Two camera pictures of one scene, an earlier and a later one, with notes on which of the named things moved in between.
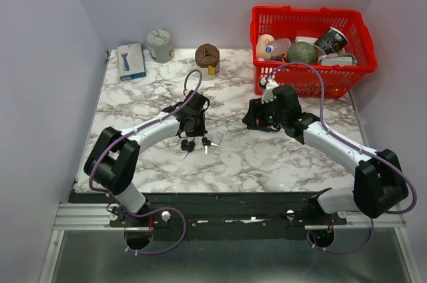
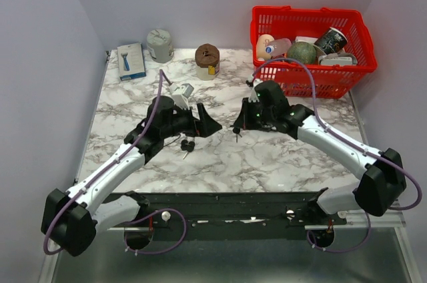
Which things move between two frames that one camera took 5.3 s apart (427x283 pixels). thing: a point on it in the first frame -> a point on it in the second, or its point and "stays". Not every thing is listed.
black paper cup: [332, 42] stays
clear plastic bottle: [278, 47] stays
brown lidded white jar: [207, 57] stays
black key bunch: [206, 143] -> [237, 130]
